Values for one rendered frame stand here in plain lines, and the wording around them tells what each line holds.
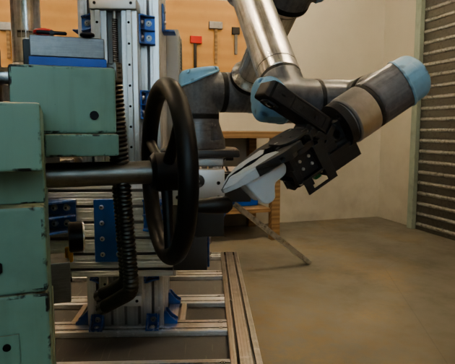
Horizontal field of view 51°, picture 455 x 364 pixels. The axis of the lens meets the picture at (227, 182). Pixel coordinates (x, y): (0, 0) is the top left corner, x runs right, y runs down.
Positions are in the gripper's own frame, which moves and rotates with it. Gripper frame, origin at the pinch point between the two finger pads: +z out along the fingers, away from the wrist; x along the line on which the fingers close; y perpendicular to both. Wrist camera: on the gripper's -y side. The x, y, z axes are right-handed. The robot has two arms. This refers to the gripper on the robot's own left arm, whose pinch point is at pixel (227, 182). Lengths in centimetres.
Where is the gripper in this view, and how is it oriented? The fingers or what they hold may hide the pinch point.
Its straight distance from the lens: 66.2
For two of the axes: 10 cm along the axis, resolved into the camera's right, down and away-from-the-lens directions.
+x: -3.5, -1.1, 9.3
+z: -8.1, 5.3, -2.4
